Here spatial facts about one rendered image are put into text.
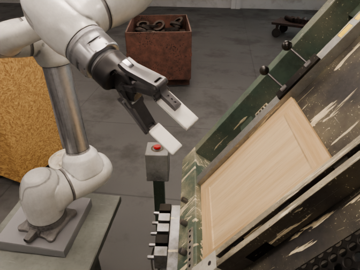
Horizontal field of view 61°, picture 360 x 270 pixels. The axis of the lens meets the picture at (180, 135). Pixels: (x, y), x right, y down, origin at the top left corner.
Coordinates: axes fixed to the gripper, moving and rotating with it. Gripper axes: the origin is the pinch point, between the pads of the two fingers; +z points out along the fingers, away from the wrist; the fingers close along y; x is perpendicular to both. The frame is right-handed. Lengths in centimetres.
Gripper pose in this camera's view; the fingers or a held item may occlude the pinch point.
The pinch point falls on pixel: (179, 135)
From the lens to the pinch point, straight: 56.5
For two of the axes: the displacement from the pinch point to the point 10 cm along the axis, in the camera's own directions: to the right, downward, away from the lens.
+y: 1.9, -3.6, -9.1
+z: 7.2, 6.8, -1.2
